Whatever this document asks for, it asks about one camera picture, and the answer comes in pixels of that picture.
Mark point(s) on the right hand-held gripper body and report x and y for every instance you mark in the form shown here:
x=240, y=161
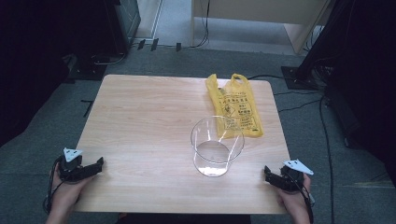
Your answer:
x=294, y=179

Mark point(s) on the short black floor tape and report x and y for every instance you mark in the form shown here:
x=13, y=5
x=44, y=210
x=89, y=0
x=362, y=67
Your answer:
x=178, y=46
x=154, y=44
x=141, y=44

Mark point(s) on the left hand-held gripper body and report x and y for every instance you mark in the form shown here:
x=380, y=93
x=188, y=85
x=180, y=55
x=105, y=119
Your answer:
x=71, y=170

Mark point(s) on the black square stand base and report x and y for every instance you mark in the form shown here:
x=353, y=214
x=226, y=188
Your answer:
x=294, y=79

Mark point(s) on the black equipment cabinet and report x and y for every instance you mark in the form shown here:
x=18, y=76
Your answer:
x=126, y=21

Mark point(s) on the yellow plastic bag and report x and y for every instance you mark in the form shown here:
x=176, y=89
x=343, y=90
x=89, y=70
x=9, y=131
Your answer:
x=239, y=107

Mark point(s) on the clear plastic bin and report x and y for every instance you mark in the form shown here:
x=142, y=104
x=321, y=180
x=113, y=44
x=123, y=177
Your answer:
x=214, y=152

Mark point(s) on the person's right hand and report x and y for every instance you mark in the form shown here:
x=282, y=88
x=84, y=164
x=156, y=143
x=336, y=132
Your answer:
x=294, y=202

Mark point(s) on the person's left hand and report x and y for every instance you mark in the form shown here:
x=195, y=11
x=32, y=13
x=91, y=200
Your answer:
x=63, y=196

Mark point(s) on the dark curtain with stand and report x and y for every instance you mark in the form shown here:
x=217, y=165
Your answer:
x=364, y=77

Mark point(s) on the person's dark clothing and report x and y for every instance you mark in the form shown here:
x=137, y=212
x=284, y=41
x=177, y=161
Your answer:
x=186, y=219

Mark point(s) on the black floor tape cross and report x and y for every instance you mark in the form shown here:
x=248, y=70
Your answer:
x=88, y=107

